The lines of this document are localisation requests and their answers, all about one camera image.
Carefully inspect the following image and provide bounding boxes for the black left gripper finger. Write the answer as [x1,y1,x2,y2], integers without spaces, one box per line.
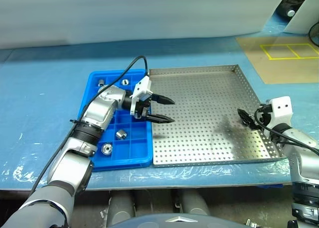
[146,112,175,124]
[150,94,176,106]

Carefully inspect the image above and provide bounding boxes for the black object with silver knob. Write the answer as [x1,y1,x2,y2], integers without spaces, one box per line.
[280,0,312,20]

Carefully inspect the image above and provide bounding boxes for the brown mat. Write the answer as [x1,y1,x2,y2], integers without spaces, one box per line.
[235,36,319,85]

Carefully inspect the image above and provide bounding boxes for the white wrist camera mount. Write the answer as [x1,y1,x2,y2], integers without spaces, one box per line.
[129,75,153,118]
[269,96,294,128]

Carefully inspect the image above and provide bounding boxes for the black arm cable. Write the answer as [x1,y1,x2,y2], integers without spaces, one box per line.
[254,105,319,155]
[29,55,150,193]

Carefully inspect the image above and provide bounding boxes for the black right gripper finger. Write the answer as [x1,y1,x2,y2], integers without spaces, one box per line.
[237,108,251,126]
[248,115,260,131]

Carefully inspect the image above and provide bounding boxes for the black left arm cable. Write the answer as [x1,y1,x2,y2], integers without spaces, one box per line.
[29,55,150,193]

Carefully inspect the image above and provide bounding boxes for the thin black cable loop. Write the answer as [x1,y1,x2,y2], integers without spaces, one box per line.
[308,20,319,47]

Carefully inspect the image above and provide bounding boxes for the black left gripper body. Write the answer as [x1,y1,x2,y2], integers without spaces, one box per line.
[134,98,154,119]

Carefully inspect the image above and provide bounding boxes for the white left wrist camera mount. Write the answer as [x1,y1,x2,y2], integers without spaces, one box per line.
[129,75,153,118]

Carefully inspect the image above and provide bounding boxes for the grey robot chest with emblem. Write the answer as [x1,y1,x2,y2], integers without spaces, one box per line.
[107,213,247,228]

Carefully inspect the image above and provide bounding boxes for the blue compartment tray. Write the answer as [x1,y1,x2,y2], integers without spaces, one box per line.
[79,69,154,173]

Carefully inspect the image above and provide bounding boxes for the white angled panel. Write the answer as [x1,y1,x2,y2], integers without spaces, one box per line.
[284,0,319,36]

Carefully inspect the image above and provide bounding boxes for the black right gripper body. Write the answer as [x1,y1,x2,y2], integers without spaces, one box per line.
[254,103,273,129]

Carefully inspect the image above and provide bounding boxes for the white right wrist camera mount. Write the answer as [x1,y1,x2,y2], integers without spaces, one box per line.
[269,96,294,128]

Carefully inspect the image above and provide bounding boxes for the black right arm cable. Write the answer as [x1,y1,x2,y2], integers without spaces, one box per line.
[254,105,319,155]

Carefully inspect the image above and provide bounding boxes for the perforated metal tray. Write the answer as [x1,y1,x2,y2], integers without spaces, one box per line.
[148,64,289,168]

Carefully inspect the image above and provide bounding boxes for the grey rounded cylinder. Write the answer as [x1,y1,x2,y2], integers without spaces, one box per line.
[179,190,210,215]
[107,193,137,225]

